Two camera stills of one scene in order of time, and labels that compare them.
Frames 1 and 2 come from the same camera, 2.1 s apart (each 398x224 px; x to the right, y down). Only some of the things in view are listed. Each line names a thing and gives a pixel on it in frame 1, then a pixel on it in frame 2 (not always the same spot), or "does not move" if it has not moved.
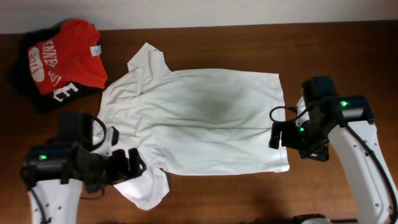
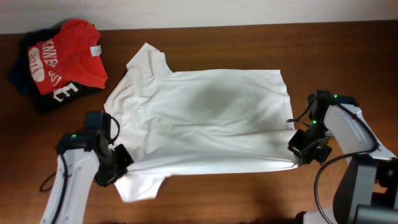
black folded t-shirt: x=60 y=98 does not move
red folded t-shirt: x=73 y=55 does not move
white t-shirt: x=214 y=122 does not move
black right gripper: x=286 y=139 -> x=306 y=147
